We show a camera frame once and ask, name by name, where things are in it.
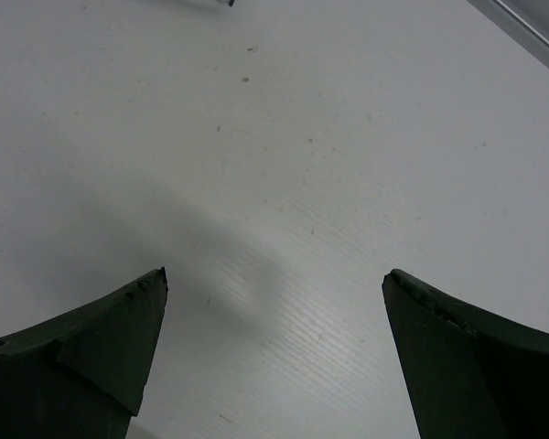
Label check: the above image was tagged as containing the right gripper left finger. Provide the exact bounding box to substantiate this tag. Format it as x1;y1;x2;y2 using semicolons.
0;269;167;438

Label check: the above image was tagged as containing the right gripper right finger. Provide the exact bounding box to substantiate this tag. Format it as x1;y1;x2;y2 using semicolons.
382;269;549;438

